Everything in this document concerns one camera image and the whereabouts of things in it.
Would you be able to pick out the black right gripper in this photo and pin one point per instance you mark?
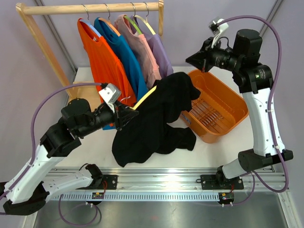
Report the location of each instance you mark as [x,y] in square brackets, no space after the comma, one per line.
[203,59]

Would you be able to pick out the purple t shirt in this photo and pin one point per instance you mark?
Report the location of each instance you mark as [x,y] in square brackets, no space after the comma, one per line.
[159,52]

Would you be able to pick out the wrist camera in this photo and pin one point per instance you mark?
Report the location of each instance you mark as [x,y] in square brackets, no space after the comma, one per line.
[217,30]
[109,94]

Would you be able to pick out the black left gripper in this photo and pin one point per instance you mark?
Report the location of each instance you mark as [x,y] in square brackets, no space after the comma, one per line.
[123,115]

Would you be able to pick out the orange tan hanger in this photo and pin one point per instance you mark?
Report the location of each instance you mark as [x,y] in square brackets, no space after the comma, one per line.
[107,21]

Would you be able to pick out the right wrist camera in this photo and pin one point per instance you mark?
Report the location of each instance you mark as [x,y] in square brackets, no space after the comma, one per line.
[217,30]

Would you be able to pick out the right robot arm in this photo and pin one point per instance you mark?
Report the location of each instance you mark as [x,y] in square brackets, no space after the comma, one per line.
[255,83]

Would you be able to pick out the aluminium frame rail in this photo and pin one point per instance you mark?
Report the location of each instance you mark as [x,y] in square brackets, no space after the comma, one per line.
[175,184]

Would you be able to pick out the light blue hanger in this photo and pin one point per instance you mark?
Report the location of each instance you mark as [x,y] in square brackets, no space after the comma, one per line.
[88,23]

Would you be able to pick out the orange t shirt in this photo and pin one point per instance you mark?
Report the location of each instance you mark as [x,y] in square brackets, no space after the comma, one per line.
[105,65]

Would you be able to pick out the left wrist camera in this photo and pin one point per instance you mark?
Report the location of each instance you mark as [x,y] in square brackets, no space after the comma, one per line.
[109,94]

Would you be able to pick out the orange plastic basket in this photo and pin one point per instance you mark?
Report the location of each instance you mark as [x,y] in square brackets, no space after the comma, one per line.
[217,111]

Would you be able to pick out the green hanger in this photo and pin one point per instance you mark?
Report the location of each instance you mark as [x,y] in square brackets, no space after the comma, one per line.
[132,22]

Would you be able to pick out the cream hanger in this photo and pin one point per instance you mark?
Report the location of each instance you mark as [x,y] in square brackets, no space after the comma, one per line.
[145,20]

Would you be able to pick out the blue t shirt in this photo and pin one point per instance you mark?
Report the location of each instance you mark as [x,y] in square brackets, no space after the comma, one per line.
[123,51]

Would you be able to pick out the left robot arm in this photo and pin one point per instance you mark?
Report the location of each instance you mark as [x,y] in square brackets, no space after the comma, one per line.
[32,192]

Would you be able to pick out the pink t shirt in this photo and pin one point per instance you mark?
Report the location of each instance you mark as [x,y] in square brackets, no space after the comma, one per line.
[141,50]

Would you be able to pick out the yellow hanger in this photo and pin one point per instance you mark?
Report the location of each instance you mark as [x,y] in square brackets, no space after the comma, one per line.
[143,98]

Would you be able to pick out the wooden clothes rack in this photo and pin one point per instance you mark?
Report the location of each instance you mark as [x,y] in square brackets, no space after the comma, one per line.
[27,13]

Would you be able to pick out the black t shirt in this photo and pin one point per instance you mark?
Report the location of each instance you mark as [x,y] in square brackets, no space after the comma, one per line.
[150,132]

